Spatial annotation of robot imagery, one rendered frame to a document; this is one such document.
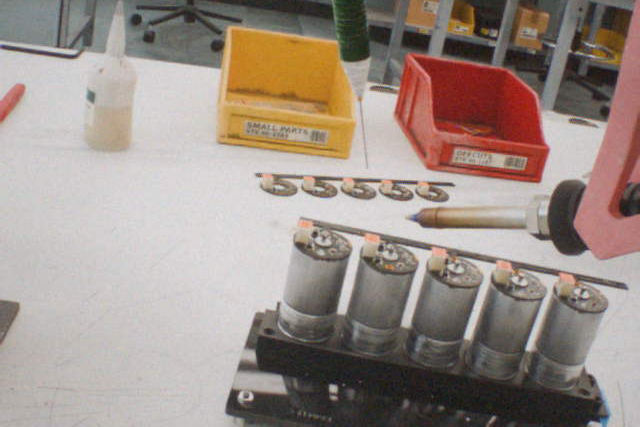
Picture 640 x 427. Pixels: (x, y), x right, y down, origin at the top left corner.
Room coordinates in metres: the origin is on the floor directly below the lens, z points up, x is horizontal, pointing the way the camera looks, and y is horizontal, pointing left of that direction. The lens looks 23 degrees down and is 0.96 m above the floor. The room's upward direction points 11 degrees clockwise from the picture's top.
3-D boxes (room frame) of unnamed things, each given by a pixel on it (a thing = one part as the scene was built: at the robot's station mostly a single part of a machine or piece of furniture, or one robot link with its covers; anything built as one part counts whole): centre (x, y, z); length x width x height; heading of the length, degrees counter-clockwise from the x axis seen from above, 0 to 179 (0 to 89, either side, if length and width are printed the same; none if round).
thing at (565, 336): (0.29, -0.12, 0.79); 0.02 x 0.02 x 0.05
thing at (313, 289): (0.29, -0.01, 0.79); 0.02 x 0.02 x 0.05
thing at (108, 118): (0.49, 0.15, 0.80); 0.03 x 0.03 x 0.10
